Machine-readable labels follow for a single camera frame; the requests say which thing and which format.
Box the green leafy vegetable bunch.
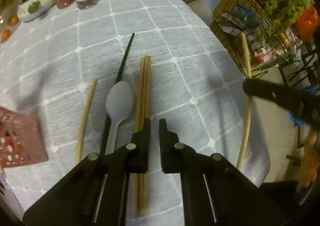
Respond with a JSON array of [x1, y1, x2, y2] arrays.
[[261, 0, 311, 42]]

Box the red plastic bag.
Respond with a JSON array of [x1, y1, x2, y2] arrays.
[[257, 0, 319, 42]]

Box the clear glass jar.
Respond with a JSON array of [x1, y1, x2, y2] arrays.
[[1, 0, 20, 43]]

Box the white plastic spoon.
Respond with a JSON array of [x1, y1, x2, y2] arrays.
[[105, 81, 134, 154]]

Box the black wire rack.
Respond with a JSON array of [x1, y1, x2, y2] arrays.
[[212, 0, 319, 78]]

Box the person's right hand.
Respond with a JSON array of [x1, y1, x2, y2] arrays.
[[298, 128, 319, 187]]

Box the grey checked tablecloth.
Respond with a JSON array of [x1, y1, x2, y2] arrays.
[[1, 0, 246, 225]]

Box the pink perforated utensil holder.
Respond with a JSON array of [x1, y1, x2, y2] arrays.
[[0, 107, 48, 169]]

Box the long bamboo chopstick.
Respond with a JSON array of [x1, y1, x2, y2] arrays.
[[236, 32, 253, 171]]

